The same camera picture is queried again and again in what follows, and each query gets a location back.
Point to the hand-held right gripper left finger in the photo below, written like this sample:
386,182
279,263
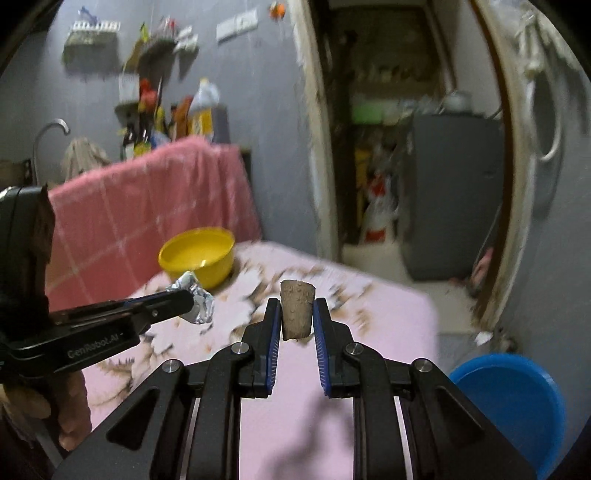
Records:
275,344

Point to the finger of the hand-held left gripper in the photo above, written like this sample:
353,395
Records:
164,316
161,299

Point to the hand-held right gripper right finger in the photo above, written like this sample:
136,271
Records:
319,353

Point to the silver foil wrapper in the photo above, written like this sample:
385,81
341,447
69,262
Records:
203,304

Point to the brown wedge-shaped peel piece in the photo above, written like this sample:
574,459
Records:
298,309

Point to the yellow plastic bowl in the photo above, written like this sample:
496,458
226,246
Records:
217,267

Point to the person's left hand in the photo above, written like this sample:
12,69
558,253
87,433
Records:
71,406

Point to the pink floral blanket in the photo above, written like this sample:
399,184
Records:
392,323

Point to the pink checked cloth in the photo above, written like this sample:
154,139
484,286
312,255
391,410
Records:
138,207

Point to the white and red sack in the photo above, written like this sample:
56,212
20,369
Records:
378,221

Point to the beige rag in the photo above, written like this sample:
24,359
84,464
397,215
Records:
85,159

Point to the row of condiment bottles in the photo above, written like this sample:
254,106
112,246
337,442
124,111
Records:
143,138

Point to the crumpled white paper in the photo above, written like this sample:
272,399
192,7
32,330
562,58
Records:
484,338

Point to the pink slipper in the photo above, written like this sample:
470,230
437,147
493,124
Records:
482,267

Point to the blue plastic basin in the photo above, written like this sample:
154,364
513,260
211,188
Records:
508,406

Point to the grey refrigerator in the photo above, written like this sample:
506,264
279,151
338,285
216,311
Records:
452,198

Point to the cooking oil bottle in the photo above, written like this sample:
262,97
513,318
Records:
203,99

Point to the metal faucet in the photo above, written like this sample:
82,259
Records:
55,122

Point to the green plastic container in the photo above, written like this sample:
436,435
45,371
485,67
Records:
369,114

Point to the metal pot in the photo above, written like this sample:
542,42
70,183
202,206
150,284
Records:
457,102

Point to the white hanging loop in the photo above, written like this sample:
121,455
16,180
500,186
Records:
531,50

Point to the wooden door frame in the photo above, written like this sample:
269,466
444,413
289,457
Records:
323,184

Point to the wall shelf with small items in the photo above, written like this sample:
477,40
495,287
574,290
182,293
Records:
90,41
157,46

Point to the white wall socket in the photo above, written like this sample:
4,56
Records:
236,26

